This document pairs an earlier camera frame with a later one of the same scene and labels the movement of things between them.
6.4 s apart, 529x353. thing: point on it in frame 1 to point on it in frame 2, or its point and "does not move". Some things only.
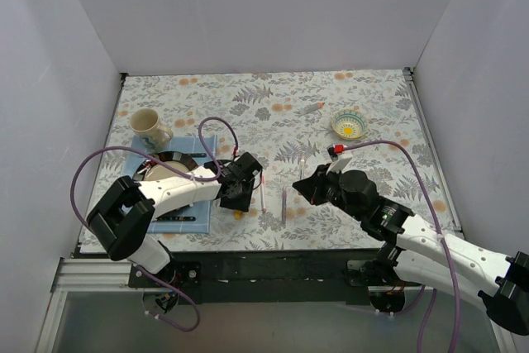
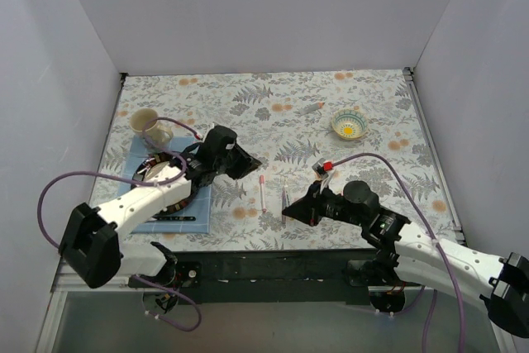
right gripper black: [321, 187] to [316, 204]
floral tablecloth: [292, 123] does not move
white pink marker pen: [264, 210] does not move
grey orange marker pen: [312, 107] does not move
